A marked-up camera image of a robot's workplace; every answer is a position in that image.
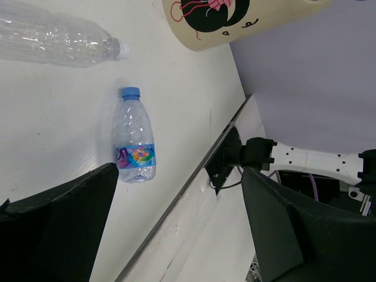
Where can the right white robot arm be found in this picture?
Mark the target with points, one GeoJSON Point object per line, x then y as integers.
{"type": "Point", "coordinates": [356, 169]}

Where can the beige cat bin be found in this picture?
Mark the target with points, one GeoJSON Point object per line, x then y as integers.
{"type": "Point", "coordinates": [201, 25]}

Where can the small bottle blue cap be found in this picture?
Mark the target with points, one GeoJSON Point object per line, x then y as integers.
{"type": "Point", "coordinates": [134, 141]}

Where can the clear bottle white cap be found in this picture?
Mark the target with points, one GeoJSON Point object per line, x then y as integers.
{"type": "Point", "coordinates": [31, 33]}

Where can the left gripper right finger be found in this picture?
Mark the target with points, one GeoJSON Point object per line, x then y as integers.
{"type": "Point", "coordinates": [299, 239]}

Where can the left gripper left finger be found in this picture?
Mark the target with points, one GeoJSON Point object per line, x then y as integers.
{"type": "Point", "coordinates": [55, 235]}

